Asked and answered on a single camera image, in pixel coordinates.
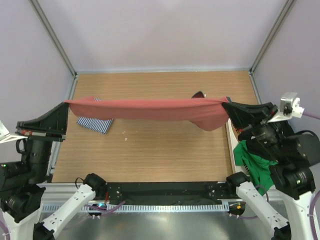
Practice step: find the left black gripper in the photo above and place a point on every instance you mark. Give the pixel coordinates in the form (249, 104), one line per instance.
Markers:
(52, 125)

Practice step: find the red tank top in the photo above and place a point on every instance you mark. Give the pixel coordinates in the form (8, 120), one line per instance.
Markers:
(206, 113)

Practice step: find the white plastic tray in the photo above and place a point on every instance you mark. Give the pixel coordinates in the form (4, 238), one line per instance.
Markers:
(232, 143)

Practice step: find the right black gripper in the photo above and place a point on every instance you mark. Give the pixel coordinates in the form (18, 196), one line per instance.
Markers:
(245, 116)

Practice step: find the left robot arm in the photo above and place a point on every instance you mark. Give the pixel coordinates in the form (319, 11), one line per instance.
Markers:
(20, 193)

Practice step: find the blue white striped tank top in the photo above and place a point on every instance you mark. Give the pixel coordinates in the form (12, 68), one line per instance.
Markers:
(96, 125)

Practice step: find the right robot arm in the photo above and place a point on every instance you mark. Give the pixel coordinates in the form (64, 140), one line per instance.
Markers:
(292, 176)

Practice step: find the green tank top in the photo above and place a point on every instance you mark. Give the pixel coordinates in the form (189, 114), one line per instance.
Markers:
(257, 166)

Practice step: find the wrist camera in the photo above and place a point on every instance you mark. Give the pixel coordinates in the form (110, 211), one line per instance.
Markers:
(288, 108)
(6, 136)

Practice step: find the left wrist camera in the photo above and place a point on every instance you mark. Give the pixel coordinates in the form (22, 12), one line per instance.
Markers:
(6, 136)

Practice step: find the slotted cable duct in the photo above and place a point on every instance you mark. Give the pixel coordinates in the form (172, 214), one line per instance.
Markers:
(224, 207)

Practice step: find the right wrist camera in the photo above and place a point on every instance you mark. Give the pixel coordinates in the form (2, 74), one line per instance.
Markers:
(288, 108)

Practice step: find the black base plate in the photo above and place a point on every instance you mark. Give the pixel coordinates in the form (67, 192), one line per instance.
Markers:
(167, 193)

